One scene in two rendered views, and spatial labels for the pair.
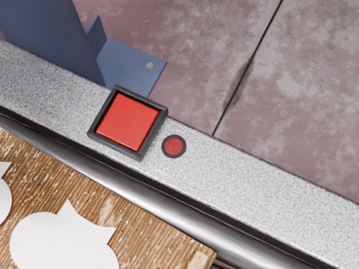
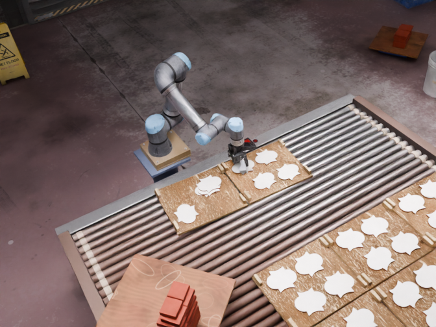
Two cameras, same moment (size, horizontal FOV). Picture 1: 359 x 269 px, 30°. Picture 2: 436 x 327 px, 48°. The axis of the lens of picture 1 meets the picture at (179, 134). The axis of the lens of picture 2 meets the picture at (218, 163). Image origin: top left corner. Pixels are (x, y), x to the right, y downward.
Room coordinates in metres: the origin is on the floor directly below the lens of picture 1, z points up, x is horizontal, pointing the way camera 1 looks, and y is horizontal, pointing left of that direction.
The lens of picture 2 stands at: (-0.49, 2.16, 2.93)
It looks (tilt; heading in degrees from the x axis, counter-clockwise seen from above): 44 degrees down; 296
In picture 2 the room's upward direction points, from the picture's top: 5 degrees counter-clockwise
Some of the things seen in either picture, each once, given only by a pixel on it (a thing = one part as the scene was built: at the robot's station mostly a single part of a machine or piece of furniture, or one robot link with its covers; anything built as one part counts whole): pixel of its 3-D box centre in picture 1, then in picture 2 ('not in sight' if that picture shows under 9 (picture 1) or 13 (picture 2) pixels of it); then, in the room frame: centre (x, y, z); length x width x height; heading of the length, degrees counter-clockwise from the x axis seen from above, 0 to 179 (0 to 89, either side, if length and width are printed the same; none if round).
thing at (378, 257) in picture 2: not in sight; (377, 241); (-0.54, 0.56, 0.94); 0.41 x 0.35 x 0.04; 52
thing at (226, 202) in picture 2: not in sight; (200, 198); (0.41, 0.57, 0.93); 0.41 x 0.35 x 0.02; 48
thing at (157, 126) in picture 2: not in sight; (156, 127); (0.81, 0.26, 1.09); 0.13 x 0.12 x 0.14; 72
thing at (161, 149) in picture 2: not in sight; (159, 143); (0.81, 0.26, 0.97); 0.15 x 0.15 x 0.10
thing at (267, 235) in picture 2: not in sight; (285, 225); (-0.08, 0.58, 0.90); 1.95 x 0.05 x 0.05; 53
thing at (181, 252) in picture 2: not in sight; (268, 207); (0.04, 0.49, 0.90); 1.95 x 0.05 x 0.05; 53
